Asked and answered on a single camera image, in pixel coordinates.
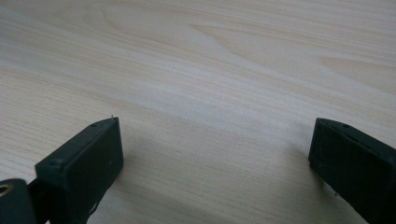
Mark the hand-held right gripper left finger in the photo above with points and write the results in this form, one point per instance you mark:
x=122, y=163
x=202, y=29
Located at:
x=81, y=174

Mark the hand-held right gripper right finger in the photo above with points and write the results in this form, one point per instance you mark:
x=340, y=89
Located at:
x=358, y=168

